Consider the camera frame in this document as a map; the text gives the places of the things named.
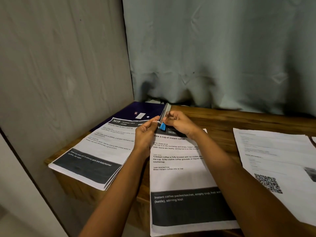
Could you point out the person's left hand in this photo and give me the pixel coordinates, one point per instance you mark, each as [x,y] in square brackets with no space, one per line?
[143,136]

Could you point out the person's right hand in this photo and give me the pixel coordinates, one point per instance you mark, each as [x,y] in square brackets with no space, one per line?
[184,124]

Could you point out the person's left thumb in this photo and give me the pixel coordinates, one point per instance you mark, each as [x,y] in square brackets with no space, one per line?
[154,125]

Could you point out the person's right thumb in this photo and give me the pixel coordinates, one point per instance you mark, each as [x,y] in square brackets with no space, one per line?
[169,121]

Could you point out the silver and blue stapler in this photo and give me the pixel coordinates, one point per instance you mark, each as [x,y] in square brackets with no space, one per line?
[166,112]

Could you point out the person's right forearm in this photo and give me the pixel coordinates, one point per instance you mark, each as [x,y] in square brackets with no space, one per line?
[242,190]

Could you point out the person's left forearm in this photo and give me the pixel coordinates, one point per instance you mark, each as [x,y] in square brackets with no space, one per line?
[118,192]

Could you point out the white crumpled paper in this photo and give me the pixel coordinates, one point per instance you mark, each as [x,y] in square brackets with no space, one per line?
[154,101]

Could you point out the dark purple folder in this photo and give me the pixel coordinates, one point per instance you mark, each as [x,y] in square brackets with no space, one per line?
[128,111]

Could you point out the printed sheet with dark bands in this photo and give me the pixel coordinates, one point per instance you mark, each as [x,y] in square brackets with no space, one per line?
[177,180]

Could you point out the stack of printed paper sheets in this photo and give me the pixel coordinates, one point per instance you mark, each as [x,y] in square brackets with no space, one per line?
[98,150]

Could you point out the grey-green curtain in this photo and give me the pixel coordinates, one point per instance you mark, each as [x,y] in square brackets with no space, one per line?
[217,46]

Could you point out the printed sheet with square code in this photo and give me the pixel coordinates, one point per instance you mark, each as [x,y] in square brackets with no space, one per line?
[271,155]

